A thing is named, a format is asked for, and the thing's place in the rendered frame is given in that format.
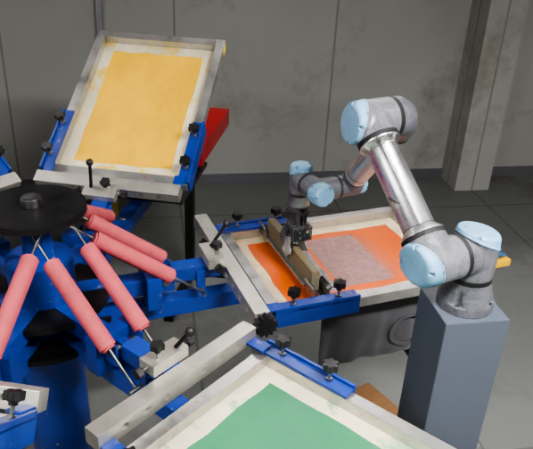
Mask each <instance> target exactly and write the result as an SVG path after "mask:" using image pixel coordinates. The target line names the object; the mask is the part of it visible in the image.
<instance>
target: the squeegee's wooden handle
mask: <svg viewBox="0 0 533 449"><path fill-rule="evenodd" d="M267 229H268V231H269V232H268V237H270V238H271V239H272V241H273V242H274V243H275V245H276V246H277V247H278V249H279V250H281V251H282V253H283V249H282V245H281V240H280V232H281V230H282V226H281V225H280V224H279V223H278V222H277V220H276V219H275V218H269V219H268V220H267ZM290 246H291V254H290V255H289V254H288V258H287V259H288V261H289V262H290V263H291V265H292V266H293V267H294V269H295V270H296V271H297V272H298V274H299V275H300V276H301V278H302V279H303V280H304V279H305V278H306V279H308V280H309V281H310V283H311V284H312V285H313V286H314V288H315V289H316V290H318V287H319V278H320V272H319V270H318V269H317V268H316V267H315V265H314V264H313V263H312V262H311V261H310V260H309V258H308V257H307V256H306V255H305V253H304V252H303V251H302V250H301V249H300V247H299V246H298V245H297V244H296V242H295V241H293V242H292V241H291V243H290Z"/></svg>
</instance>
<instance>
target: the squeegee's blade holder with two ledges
mask: <svg viewBox="0 0 533 449"><path fill-rule="evenodd" d="M266 240H267V241H268V242H269V244H270V245H271V246H272V247H273V249H274V250H275V252H276V253H277V254H278V256H279V257H280V258H281V259H282V261H283V262H284V263H285V264H286V265H287V267H288V268H289V269H290V270H291V272H292V273H293V275H294V276H295V277H296V279H297V280H298V281H299V283H300V284H301V285H302V287H303V288H305V287H306V283H305V282H304V280H303V279H302V278H301V276H300V275H299V274H298V272H297V271H296V270H295V269H294V267H293V266H292V265H291V263H290V262H289V261H288V259H287V258H285V256H284V254H283V253H282V251H281V250H279V249H278V247H277V246H276V245H275V243H274V242H273V241H272V239H271V238H270V237H267V238H266Z"/></svg>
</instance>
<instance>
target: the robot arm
mask: <svg viewBox="0 0 533 449"><path fill-rule="evenodd" d="M417 125H418V113H417V110H416V108H415V106H414V105H413V104H412V103H411V102H410V101H409V100H407V99H406V98H405V97H402V96H396V95H393V96H388V97H380V98H372V99H361V100H359V101H353V102H350V103H349V104H348V105H347V106H346V108H345V109H344V111H343V113H342V116H341V123H340V127H341V133H342V136H343V138H344V140H345V142H346V143H348V144H350V145H356V146H357V148H358V149H359V152H360V153H359V154H358V155H357V157H356V158H355V159H354V160H353V162H352V163H351V164H350V165H349V167H348V168H347V169H346V171H345V172H344V173H343V174H342V175H337V176H328V177H323V178H318V177H316V176H315V175H313V174H312V172H313V166H312V164H311V163H309V162H307V161H304V160H298V161H294V162H292V163H291V168H290V173H289V175H290V178H289V192H288V208H287V209H285V211H282V212H281V214H282V218H285V217H286V218H287V219H286V221H285V222H284V226H283V228H282V230H281V232H280V240H281V245H282V249H283V254H284V256H285V258H288V254H289V255H290V254H291V246H290V243H291V241H292V242H293V241H295V242H297V243H298V246H299V247H300V249H301V250H302V251H304V250H305V251H306V252H308V247H307V245H306V241H309V240H311V239H312V229H313V226H312V225H311V224H310V223H309V222H308V221H307V216H309V211H308V207H309V202H312V203H313V204H316V205H317V206H318V207H326V206H327V205H328V204H331V202H332V201H333V200H334V199H338V198H342V197H348V196H352V195H353V196H355V195H358V194H360V193H363V192H365V191H366V190H367V186H368V179H369V178H370V177H371V176H372V175H373V174H374V172H375V174H376V175H377V177H378V180H379V182H380V184H381V188H382V189H383V191H384V193H385V195H386V198H387V200H388V202H389V205H390V207H391V209H392V211H393V213H394V216H395V218H396V219H397V221H398V225H399V227H400V229H401V231H402V233H403V239H402V241H401V246H402V249H401V250H400V252H399V258H400V260H399V264H400V267H401V270H402V272H403V274H404V275H405V277H406V278H407V279H408V280H409V281H410V282H411V283H412V284H413V285H416V286H418V287H420V288H429V287H437V286H439V287H438V290H437V294H436V302H437V304H438V305H439V307H441V308H442V309H443V310H444V311H446V312H447V313H449V314H452V315H454V316H457V317H461V318H465V319H480V318H484V317H487V316H488V315H490V314H491V313H492V310H493V306H494V296H493V290H492V281H493V277H494V273H495V270H496V262H497V259H498V255H499V251H500V250H501V248H500V247H501V242H502V238H501V235H500V233H499V232H498V231H496V230H495V229H493V228H492V227H490V226H487V225H485V224H481V223H477V222H471V221H463V222H460V223H459V224H458V225H457V227H456V228H455V233H452V234H449V235H447V232H446V230H445V228H444V226H443V225H442V224H438V223H436V222H435V221H434V219H433V217H432V215H431V213H430V211H429V209H428V206H427V204H426V202H425V200H424V198H423V196H422V194H421V191H420V189H419V187H418V185H417V183H416V181H415V180H414V176H413V174H412V172H411V170H410V168H409V166H408V165H407V163H406V159H405V157H404V155H403V153H402V151H401V150H400V148H399V145H401V144H404V143H406V142H407V141H408V140H409V138H410V137H411V136H412V135H413V133H414V131H415V129H416V128H417ZM310 233H311V235H310ZM289 235H290V236H291V237H290V236H289Z"/></svg>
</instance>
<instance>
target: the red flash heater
mask: <svg viewBox="0 0 533 449"><path fill-rule="evenodd" d="M228 125H229V109H220V108H210V107H209V113H208V116H207V120H206V124H205V126H206V131H207V133H206V137H205V141H204V144H203V148H202V152H201V157H200V161H199V165H198V167H201V166H202V165H203V163H204V162H205V160H206V159H207V157H208V156H209V155H210V153H211V152H212V150H213V148H214V147H215V145H216V144H217V142H218V140H219V139H220V137H221V136H222V134H223V133H224V132H225V130H226V128H227V127H228Z"/></svg>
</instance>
